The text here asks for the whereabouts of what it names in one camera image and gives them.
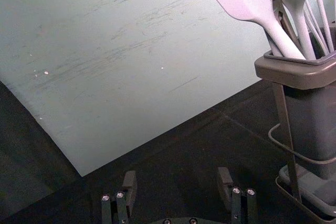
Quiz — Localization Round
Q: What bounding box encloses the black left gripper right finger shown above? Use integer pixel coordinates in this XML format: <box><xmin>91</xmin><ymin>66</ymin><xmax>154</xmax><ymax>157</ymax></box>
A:
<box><xmin>217</xmin><ymin>166</ymin><xmax>258</xmax><ymax>224</ymax></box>

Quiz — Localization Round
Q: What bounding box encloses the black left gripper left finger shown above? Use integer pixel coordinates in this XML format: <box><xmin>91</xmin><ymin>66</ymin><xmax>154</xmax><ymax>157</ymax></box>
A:
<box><xmin>101</xmin><ymin>170</ymin><xmax>138</xmax><ymax>224</ymax></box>

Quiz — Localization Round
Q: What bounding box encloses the black table cloth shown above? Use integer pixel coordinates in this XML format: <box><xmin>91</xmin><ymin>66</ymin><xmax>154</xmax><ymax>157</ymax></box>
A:
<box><xmin>0</xmin><ymin>77</ymin><xmax>336</xmax><ymax>224</ymax></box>

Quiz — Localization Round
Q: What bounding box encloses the dark grey utensil holder cup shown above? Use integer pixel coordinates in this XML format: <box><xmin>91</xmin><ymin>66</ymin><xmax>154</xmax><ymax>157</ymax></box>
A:
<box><xmin>254</xmin><ymin>23</ymin><xmax>336</xmax><ymax>180</ymax></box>

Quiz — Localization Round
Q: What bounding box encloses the grey silicone whisk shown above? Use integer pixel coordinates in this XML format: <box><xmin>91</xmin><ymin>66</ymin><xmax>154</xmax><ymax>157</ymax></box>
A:
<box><xmin>304</xmin><ymin>0</ymin><xmax>336</xmax><ymax>53</ymax></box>

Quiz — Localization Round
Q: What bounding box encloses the plain pale wall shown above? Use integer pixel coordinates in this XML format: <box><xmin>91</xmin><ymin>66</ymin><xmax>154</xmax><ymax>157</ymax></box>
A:
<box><xmin>0</xmin><ymin>0</ymin><xmax>336</xmax><ymax>178</ymax></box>

